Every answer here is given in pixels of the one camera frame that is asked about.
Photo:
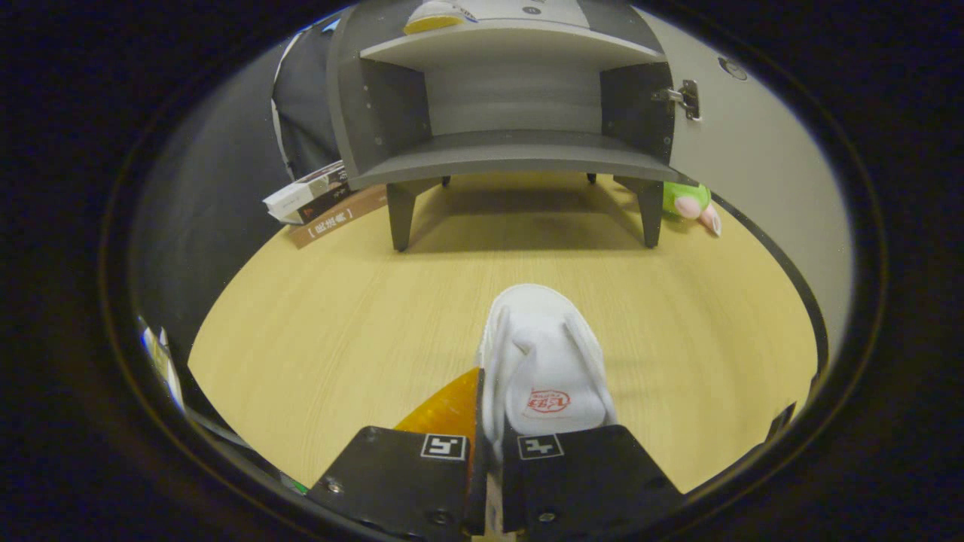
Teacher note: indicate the white shoe yellow sole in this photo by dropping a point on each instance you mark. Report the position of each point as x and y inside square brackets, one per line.
[433, 19]

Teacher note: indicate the white shoe red logo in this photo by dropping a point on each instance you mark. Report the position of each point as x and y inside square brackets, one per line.
[542, 354]

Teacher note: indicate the metal door hinge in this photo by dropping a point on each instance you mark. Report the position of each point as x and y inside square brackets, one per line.
[689, 98]

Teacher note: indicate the brown book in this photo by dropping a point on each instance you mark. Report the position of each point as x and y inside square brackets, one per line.
[339, 218]

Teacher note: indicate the dark book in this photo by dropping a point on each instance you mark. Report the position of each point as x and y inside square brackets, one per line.
[327, 203]

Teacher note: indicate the colourful clutter pile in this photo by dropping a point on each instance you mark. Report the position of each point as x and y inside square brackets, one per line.
[158, 354]

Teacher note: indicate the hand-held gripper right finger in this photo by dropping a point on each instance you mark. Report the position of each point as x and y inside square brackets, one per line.
[587, 474]

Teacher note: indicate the black backdrop cloth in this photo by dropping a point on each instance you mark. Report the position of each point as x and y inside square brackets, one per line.
[226, 188]

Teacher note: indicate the dark grey shoe cabinet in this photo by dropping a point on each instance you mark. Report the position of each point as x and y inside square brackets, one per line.
[512, 150]

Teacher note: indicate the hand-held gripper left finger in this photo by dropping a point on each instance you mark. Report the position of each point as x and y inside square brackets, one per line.
[399, 474]

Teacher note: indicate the green and pink plush toy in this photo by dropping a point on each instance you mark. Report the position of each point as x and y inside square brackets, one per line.
[685, 197]

